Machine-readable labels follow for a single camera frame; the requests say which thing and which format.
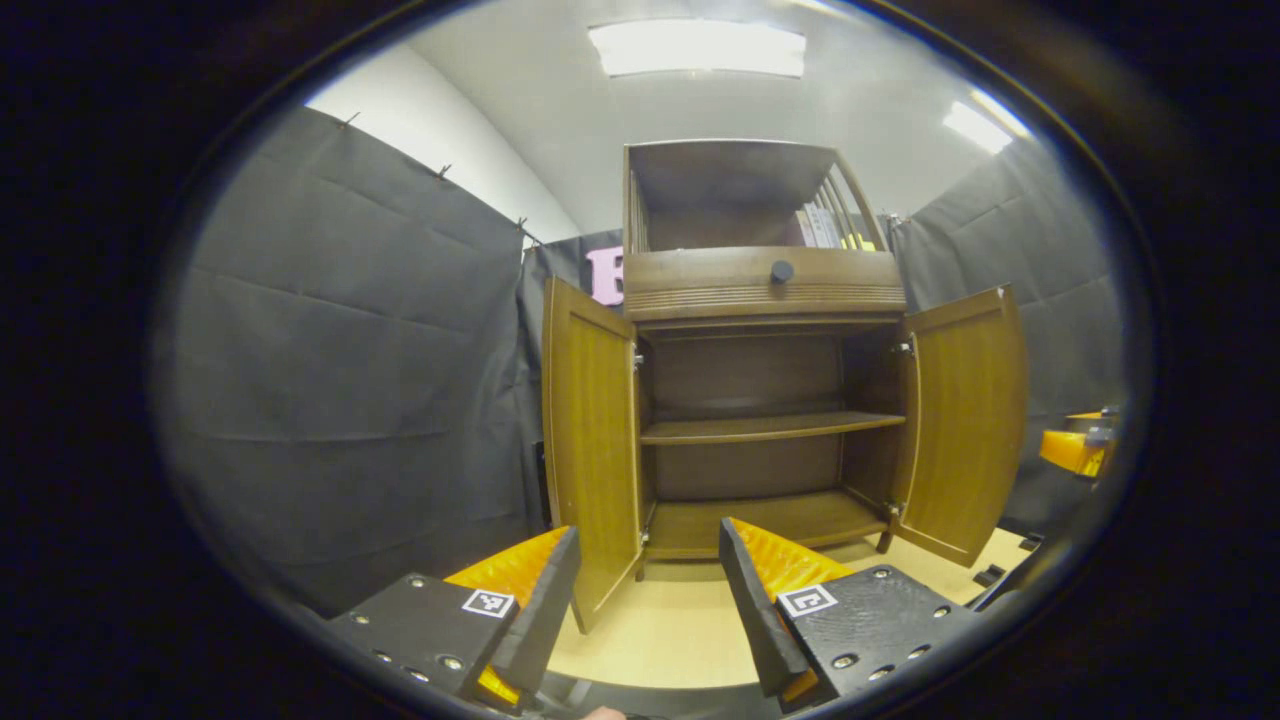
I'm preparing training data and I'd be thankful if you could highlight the large ceiling light panel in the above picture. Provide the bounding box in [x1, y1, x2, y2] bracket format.
[588, 18, 807, 79]

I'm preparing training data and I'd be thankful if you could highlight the wooden cabinet drawer black knob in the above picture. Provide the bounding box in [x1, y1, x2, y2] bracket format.
[622, 246, 908, 321]

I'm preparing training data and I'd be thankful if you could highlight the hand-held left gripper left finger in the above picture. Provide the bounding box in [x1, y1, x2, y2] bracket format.
[330, 526, 583, 713]

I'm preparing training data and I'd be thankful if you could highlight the wooden double-door shoe cabinet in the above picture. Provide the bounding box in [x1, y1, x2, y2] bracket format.
[540, 138, 1031, 633]

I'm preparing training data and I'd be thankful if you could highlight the small ceiling light panel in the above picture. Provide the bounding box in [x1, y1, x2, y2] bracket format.
[942, 90, 1031, 154]

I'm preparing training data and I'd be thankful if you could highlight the wooden shoe cabinet door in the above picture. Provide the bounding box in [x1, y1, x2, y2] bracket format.
[885, 285, 1031, 569]
[540, 276, 647, 633]

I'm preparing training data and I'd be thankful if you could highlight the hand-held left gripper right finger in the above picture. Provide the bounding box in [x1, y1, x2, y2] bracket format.
[718, 517, 976, 706]

